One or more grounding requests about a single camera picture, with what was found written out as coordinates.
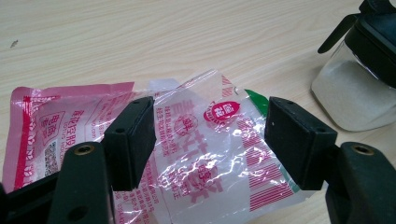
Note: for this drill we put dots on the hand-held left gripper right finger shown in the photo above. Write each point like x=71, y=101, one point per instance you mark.
x=299, y=146

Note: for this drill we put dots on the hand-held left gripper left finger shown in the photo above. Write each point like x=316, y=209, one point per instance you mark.
x=130, y=146

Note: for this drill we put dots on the glass jar with black lid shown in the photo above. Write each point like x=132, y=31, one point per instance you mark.
x=348, y=93

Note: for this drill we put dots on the pink and white plastic bag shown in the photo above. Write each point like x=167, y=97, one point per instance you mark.
x=211, y=149

